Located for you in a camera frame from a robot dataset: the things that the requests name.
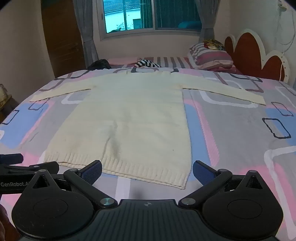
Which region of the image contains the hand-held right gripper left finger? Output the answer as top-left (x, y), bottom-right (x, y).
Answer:
top-left (30, 159), bottom-right (118, 209)

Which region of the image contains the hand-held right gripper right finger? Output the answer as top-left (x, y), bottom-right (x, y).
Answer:
top-left (179, 160), bottom-right (265, 209)

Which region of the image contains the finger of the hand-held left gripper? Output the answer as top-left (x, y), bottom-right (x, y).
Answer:
top-left (0, 153), bottom-right (24, 165)
top-left (7, 161), bottom-right (60, 175)

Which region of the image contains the cream knitted sweater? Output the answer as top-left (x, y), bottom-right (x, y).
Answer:
top-left (30, 70), bottom-right (266, 190)

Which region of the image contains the dark wooden nightstand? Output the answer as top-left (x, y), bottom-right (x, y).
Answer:
top-left (0, 96), bottom-right (21, 124)

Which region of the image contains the pink grey patterned blanket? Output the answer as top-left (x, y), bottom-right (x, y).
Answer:
top-left (0, 67), bottom-right (296, 241)

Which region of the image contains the beige object on nightstand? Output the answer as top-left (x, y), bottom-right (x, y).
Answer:
top-left (0, 83), bottom-right (12, 103)

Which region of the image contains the black bag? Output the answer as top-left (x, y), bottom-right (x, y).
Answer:
top-left (87, 59), bottom-right (112, 70)

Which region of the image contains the pink grey striped bed sheet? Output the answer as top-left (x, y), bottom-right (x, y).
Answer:
top-left (107, 56), bottom-right (243, 75)

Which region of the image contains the pink grey striped pillow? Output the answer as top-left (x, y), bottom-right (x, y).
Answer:
top-left (187, 42), bottom-right (237, 72)

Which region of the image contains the black white striped cloth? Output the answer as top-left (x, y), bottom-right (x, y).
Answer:
top-left (134, 59), bottom-right (162, 68)

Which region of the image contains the brown white scalloped headboard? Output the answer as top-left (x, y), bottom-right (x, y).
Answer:
top-left (224, 28), bottom-right (290, 84)

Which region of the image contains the colourful item on pillow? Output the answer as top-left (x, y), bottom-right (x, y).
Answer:
top-left (202, 39), bottom-right (226, 51)

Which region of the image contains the brown wooden door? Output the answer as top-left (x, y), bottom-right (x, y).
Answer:
top-left (41, 0), bottom-right (86, 78)

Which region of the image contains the grey curtain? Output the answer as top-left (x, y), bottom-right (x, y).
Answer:
top-left (73, 0), bottom-right (100, 64)
top-left (194, 0), bottom-right (216, 45)

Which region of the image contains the white wall cable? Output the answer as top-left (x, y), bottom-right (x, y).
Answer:
top-left (275, 3), bottom-right (294, 81)

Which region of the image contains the window with white frame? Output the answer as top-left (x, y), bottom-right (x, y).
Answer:
top-left (98, 0), bottom-right (203, 42)

